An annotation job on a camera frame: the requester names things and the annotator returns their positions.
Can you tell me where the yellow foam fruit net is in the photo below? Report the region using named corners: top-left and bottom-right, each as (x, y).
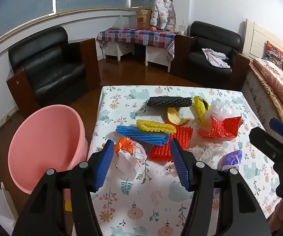
top-left (137, 119), bottom-right (177, 134)

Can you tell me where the clear crinkled plastic film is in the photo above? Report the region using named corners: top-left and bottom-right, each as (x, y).
top-left (187, 142), bottom-right (226, 164)

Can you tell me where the brown cardboard box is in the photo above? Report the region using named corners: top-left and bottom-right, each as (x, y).
top-left (136, 9), bottom-right (152, 29)

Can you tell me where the checkered cloth side table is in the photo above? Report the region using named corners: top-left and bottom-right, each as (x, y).
top-left (97, 29), bottom-right (176, 71)

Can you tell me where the clear plastic bag on table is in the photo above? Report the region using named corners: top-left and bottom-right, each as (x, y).
top-left (112, 16), bottom-right (129, 30)

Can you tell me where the hanging floral child jacket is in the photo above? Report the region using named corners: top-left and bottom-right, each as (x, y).
top-left (150, 0), bottom-right (176, 31)

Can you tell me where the floral white tablecloth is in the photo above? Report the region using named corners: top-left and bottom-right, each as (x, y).
top-left (72, 85), bottom-right (283, 236)

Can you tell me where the colourful pillow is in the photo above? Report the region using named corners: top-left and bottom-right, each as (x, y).
top-left (264, 41), bottom-right (283, 69)

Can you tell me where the drink cup with straw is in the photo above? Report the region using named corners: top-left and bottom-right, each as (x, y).
top-left (178, 21), bottom-right (186, 35)

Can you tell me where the black leather armchair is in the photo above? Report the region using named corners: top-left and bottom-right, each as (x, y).
top-left (170, 21), bottom-right (250, 91)
top-left (6, 26), bottom-right (101, 117)

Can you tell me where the yellow plastic bag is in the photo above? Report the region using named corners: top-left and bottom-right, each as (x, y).
top-left (194, 96), bottom-right (210, 125)

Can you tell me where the pink plastic trash bucket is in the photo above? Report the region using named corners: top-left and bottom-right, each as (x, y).
top-left (8, 104), bottom-right (88, 195)

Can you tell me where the orange fruit peel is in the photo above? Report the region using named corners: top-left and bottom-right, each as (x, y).
top-left (167, 108), bottom-right (190, 126)

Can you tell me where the white plastic bag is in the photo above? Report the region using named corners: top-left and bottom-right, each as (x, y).
top-left (210, 100), bottom-right (235, 121)

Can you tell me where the red foam fruit net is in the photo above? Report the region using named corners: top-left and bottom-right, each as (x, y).
top-left (149, 122), bottom-right (193, 162)

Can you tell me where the white bed headboard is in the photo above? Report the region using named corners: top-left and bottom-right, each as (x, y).
top-left (242, 19), bottom-right (283, 59)

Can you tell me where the orange and white wrapper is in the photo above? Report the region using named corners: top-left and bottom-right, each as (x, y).
top-left (114, 137), bottom-right (147, 178)

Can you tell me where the cloth on right armchair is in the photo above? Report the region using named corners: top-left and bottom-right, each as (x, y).
top-left (201, 48), bottom-right (230, 68)

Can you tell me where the red mesh net bag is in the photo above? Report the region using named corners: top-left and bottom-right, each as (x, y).
top-left (197, 116), bottom-right (242, 140)

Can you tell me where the right black leather armchair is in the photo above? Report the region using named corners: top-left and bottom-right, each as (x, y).
top-left (170, 21), bottom-right (250, 91)

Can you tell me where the black foam fruit net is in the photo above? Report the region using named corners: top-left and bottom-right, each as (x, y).
top-left (147, 96), bottom-right (193, 108)

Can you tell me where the left black leather armchair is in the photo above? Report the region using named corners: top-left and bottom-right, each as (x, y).
top-left (6, 26), bottom-right (101, 117)

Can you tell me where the purple wrapper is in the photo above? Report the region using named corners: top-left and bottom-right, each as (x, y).
top-left (218, 150), bottom-right (243, 171)

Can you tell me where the blue foam fruit net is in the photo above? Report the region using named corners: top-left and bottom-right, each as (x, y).
top-left (116, 125), bottom-right (170, 146)

